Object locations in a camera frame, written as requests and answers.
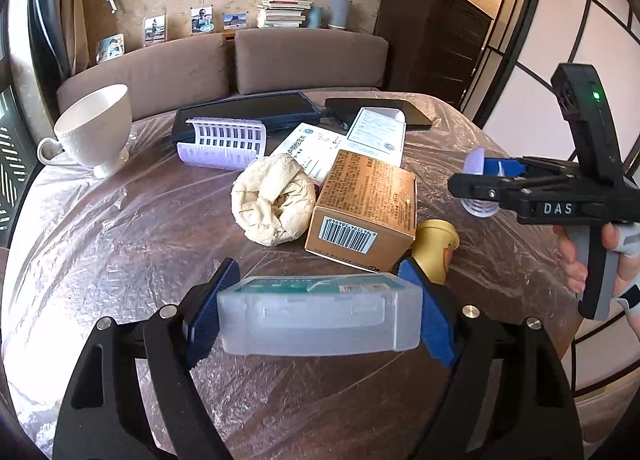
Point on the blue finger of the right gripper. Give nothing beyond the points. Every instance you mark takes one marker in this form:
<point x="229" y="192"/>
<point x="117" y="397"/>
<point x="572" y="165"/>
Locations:
<point x="487" y="192"/>
<point x="529" y="167"/>

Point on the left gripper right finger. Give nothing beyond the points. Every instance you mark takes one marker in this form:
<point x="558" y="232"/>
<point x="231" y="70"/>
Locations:
<point x="437" y="318"/>

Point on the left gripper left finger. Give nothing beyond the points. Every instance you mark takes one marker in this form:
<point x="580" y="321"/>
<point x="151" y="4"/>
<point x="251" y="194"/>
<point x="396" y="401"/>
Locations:
<point x="201" y="319"/>

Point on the translucent plastic case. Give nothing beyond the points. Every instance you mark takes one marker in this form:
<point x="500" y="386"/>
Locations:
<point x="320" y="315"/>

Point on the brown cardboard box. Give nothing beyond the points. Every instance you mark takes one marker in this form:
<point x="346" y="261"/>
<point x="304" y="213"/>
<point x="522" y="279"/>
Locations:
<point x="365" y="216"/>

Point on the paper towel wad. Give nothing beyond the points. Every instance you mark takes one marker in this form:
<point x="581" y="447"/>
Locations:
<point x="272" y="200"/>

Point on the person right hand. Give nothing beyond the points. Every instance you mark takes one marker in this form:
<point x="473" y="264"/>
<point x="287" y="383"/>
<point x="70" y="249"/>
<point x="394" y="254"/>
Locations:
<point x="576" y="273"/>

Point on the white blue medicine box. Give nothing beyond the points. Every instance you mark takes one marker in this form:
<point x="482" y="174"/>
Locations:
<point x="381" y="137"/>

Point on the clear plastic table cover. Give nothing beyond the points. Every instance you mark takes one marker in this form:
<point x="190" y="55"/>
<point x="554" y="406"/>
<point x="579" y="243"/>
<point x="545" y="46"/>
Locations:
<point x="126" y="245"/>

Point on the dark wooden cabinet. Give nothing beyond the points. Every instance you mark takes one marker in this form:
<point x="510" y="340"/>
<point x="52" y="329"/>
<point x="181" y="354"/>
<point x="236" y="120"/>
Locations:
<point x="433" y="45"/>

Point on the white paper screen divider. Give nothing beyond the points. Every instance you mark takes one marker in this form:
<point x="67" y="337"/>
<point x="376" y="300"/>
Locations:
<point x="511" y="97"/>

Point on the small white medicine box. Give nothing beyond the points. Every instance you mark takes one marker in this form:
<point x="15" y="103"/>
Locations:
<point x="313" y="148"/>

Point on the dark blue tablet left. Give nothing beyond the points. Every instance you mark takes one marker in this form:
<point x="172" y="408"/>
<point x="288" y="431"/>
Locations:
<point x="277" y="111"/>

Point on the grey cylindrical speaker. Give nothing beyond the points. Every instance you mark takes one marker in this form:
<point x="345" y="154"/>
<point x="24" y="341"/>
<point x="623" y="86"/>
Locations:
<point x="339" y="14"/>

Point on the small teal speaker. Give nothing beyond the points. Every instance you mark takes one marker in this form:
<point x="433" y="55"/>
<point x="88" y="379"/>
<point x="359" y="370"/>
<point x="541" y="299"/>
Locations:
<point x="314" y="17"/>

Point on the right brown sofa cushion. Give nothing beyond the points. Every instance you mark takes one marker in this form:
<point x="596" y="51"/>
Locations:
<point x="270" y="60"/>

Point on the brown sofa cushion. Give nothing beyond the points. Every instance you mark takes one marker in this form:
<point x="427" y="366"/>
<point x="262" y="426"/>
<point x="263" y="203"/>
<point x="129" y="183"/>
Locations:
<point x="160" y="78"/>
<point x="270" y="60"/>

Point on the left brown sofa cushion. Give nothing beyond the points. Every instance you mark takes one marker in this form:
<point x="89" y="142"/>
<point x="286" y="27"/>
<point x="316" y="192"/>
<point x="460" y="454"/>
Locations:
<point x="160" y="78"/>

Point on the stack of books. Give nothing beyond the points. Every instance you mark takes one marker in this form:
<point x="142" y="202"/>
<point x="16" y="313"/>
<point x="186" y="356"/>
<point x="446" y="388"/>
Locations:
<point x="282" y="13"/>

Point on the leftmost photo card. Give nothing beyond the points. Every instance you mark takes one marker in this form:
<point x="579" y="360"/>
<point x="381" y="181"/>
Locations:
<point x="110" y="48"/>

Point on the framed landscape photo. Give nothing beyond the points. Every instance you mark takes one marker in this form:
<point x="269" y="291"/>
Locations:
<point x="232" y="21"/>

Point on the standing photo card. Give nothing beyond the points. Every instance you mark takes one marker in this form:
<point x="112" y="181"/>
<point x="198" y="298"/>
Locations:
<point x="154" y="30"/>

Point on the framed photo of person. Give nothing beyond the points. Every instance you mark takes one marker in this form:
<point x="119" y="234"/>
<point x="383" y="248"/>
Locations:
<point x="202" y="20"/>

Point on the beige curtain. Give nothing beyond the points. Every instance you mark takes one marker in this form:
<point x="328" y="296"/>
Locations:
<point x="63" y="26"/>

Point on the white cup with handle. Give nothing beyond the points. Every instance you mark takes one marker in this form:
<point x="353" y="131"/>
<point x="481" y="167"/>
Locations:
<point x="93" y="132"/>

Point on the white wall hook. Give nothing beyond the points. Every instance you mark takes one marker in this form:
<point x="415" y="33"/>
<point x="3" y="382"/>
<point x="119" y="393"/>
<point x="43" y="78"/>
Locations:
<point x="113" y="6"/>

